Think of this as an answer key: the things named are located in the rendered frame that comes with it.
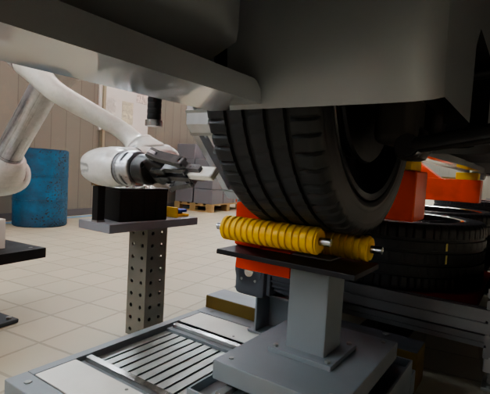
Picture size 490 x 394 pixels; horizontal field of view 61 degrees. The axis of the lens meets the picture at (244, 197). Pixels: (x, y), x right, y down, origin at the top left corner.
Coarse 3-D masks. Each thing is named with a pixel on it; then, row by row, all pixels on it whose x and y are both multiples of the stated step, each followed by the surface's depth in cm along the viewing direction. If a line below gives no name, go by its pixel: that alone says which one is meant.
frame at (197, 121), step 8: (192, 112) 86; (200, 112) 84; (192, 120) 86; (200, 120) 85; (208, 120) 84; (192, 128) 87; (200, 128) 86; (208, 128) 85; (200, 136) 88; (208, 136) 86; (200, 144) 90; (208, 144) 91; (208, 152) 91; (208, 160) 93; (216, 160) 93; (216, 176) 96; (224, 176) 96; (224, 184) 97; (224, 192) 100; (232, 192) 98
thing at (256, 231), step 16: (224, 224) 97; (240, 224) 95; (256, 224) 93; (272, 224) 91; (288, 224) 89; (240, 240) 96; (256, 240) 92; (272, 240) 90; (288, 240) 87; (304, 240) 85; (320, 240) 85
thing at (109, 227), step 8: (80, 224) 143; (88, 224) 140; (96, 224) 138; (104, 224) 136; (112, 224) 135; (120, 224) 138; (128, 224) 140; (136, 224) 143; (144, 224) 146; (152, 224) 149; (160, 224) 152; (168, 224) 156; (176, 224) 159; (184, 224) 163; (192, 224) 167; (104, 232) 136; (112, 232) 135; (120, 232) 138
